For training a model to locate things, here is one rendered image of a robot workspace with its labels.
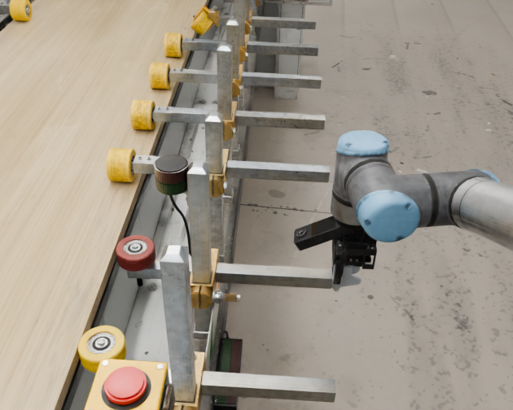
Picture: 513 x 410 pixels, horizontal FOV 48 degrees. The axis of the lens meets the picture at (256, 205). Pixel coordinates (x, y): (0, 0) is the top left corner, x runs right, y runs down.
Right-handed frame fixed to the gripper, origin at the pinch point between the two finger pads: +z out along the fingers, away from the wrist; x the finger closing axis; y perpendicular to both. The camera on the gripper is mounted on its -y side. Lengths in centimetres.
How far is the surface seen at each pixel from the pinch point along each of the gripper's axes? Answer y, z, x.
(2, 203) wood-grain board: -75, -9, 12
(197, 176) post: -26.8, -31.2, -6.0
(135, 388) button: -25, -41, -56
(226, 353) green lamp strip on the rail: -22.2, 12.0, -10.0
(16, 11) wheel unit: -114, -15, 122
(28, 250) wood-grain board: -64, -9, -3
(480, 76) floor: 127, 85, 300
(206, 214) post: -25.6, -22.9, -6.0
